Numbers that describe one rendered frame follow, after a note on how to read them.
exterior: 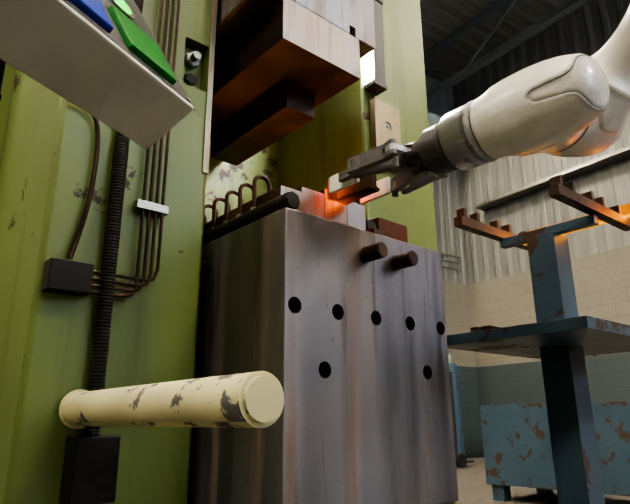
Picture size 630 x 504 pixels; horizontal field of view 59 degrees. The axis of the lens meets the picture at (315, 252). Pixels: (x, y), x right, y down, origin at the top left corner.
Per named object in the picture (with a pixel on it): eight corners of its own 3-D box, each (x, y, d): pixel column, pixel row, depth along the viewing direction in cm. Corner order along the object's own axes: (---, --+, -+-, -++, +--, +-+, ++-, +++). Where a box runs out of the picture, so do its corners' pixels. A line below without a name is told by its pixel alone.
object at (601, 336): (683, 347, 112) (681, 337, 113) (588, 327, 88) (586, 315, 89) (543, 359, 134) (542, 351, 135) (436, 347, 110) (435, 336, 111)
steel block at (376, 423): (459, 501, 96) (441, 252, 109) (282, 528, 72) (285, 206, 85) (267, 478, 137) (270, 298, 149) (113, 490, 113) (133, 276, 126)
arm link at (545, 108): (476, 164, 75) (524, 167, 84) (594, 117, 63) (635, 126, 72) (457, 88, 76) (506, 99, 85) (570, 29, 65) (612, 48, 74)
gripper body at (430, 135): (437, 158, 79) (388, 179, 86) (472, 174, 85) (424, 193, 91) (433, 111, 81) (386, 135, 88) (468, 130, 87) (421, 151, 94)
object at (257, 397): (290, 432, 46) (291, 367, 48) (236, 433, 43) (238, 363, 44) (95, 429, 78) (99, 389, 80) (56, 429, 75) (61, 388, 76)
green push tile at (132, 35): (178, 81, 65) (157, 43, 68) (132, 43, 58) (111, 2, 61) (167, 91, 65) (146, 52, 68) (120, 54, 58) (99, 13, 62)
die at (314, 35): (360, 79, 114) (359, 39, 117) (282, 37, 102) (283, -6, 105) (245, 151, 145) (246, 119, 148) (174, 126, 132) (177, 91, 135)
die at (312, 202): (366, 245, 104) (365, 202, 107) (280, 221, 92) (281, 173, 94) (241, 285, 135) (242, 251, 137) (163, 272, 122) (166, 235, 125)
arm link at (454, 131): (508, 167, 80) (472, 180, 85) (501, 111, 83) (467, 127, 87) (470, 148, 75) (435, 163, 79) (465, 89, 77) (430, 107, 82)
